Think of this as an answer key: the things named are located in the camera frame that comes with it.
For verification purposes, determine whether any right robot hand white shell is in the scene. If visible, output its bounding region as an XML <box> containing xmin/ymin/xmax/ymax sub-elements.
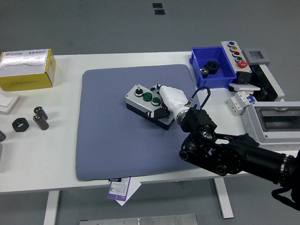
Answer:
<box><xmin>145</xmin><ymin>83</ymin><xmax>189</xmax><ymax>120</ymax></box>

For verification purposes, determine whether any grey four-button control box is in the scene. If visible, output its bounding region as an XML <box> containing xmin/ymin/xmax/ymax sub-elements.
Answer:
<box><xmin>125</xmin><ymin>84</ymin><xmax>175</xmax><ymax>131</ymax></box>

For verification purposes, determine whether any white five-button control box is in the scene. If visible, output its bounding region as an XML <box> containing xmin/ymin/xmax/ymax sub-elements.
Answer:
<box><xmin>221</xmin><ymin>41</ymin><xmax>253</xmax><ymax>84</ymax></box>

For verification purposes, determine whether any blue plastic bin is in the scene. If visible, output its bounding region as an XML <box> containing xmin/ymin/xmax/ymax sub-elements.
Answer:
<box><xmin>189</xmin><ymin>46</ymin><xmax>237</xmax><ymax>90</ymax></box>

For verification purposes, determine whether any black hex nut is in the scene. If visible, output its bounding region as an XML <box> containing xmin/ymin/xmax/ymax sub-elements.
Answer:
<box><xmin>204</xmin><ymin>60</ymin><xmax>220</xmax><ymax>75</ymax></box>
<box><xmin>11</xmin><ymin>118</ymin><xmax>30</xmax><ymax>133</ymax></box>

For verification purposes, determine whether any white circuit breaker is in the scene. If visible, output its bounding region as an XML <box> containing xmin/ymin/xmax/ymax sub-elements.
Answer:
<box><xmin>227</xmin><ymin>90</ymin><xmax>257</xmax><ymax>117</ymax></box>

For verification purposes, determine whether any grey-blue padded mat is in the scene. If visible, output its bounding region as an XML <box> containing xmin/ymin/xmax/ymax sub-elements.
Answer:
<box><xmin>75</xmin><ymin>64</ymin><xmax>213</xmax><ymax>181</ymax></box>

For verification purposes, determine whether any grey distribution box clear cover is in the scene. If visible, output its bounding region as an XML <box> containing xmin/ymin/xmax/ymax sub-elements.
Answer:
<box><xmin>240</xmin><ymin>101</ymin><xmax>300</xmax><ymax>152</ymax></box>

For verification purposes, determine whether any black and white device block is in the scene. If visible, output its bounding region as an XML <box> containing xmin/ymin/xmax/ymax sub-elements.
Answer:
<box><xmin>252</xmin><ymin>64</ymin><xmax>285</xmax><ymax>103</ymax></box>

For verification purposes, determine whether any white card tag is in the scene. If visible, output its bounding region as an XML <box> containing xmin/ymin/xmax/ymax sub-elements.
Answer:
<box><xmin>115</xmin><ymin>179</ymin><xmax>142</xmax><ymax>207</ymax></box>

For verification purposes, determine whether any purple and white paper tag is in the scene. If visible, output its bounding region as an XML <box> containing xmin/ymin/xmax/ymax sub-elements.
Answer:
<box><xmin>106</xmin><ymin>177</ymin><xmax>132</xmax><ymax>202</ymax></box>

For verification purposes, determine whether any white table leg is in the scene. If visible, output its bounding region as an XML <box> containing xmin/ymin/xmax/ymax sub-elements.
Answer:
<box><xmin>43</xmin><ymin>190</ymin><xmax>60</xmax><ymax>225</ymax></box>
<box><xmin>213</xmin><ymin>178</ymin><xmax>235</xmax><ymax>220</ymax></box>

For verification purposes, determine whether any black cylindrical capacitor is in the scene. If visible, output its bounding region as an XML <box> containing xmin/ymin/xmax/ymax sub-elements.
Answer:
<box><xmin>32</xmin><ymin>113</ymin><xmax>50</xmax><ymax>131</ymax></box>
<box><xmin>33</xmin><ymin>106</ymin><xmax>49</xmax><ymax>120</ymax></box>

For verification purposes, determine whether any yellow cardboard box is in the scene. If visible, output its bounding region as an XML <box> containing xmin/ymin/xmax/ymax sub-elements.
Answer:
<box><xmin>0</xmin><ymin>48</ymin><xmax>57</xmax><ymax>92</ymax></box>

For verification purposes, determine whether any white wall switch panel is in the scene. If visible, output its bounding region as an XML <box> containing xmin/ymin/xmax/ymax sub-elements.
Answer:
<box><xmin>0</xmin><ymin>90</ymin><xmax>21</xmax><ymax>114</ymax></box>
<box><xmin>228</xmin><ymin>82</ymin><xmax>261</xmax><ymax>92</ymax></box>

